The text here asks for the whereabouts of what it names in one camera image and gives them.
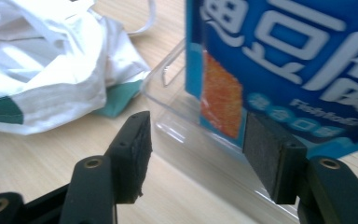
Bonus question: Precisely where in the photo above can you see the white tote bag coloured blobs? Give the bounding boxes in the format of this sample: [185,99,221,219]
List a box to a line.
[0,0,157,136]

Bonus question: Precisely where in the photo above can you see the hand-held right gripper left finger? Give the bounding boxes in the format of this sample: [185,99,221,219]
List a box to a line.
[103,110,154,205]

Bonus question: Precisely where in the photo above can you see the blue snack box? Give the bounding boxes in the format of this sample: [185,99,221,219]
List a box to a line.
[185,0,358,161]

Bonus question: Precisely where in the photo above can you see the clear plastic container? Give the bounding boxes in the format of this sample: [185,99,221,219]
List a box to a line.
[140,37,302,220]

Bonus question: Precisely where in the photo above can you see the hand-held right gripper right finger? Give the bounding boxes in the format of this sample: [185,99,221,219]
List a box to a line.
[241,111,309,205]

